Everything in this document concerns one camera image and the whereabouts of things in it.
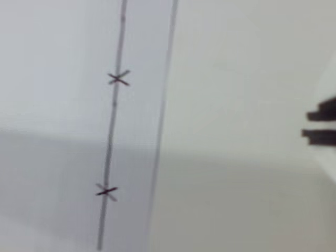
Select white paper sheet with markings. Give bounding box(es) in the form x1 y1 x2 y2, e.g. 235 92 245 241
0 0 180 252

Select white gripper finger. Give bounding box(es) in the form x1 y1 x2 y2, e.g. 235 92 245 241
306 54 336 124
301 128 336 182

